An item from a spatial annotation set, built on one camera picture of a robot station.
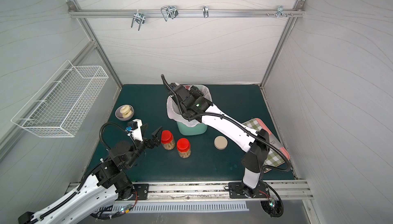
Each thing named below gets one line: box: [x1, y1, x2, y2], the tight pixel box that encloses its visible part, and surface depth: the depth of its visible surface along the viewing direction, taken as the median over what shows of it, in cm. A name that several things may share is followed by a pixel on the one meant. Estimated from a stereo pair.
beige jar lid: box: [213, 135, 228, 150], surface depth 91 cm
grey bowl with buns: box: [114, 104, 135, 121], surface depth 100 cm
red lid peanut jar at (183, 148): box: [176, 137, 192, 159], surface depth 79 cm
